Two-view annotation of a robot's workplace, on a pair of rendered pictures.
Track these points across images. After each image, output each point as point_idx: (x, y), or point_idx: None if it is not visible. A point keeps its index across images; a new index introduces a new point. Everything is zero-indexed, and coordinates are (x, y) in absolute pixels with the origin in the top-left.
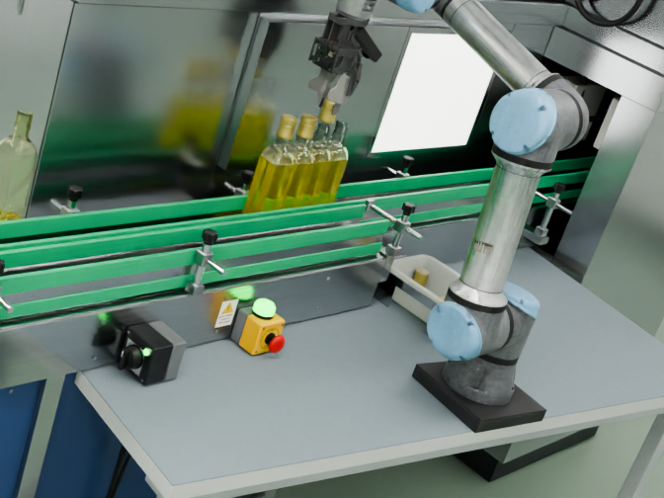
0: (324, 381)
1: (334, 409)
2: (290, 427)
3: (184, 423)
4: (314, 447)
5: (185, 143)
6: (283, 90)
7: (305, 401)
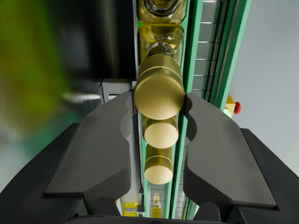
0: (268, 86)
1: (287, 102)
2: (275, 132)
3: None
4: (293, 133)
5: None
6: (24, 105)
7: (269, 111)
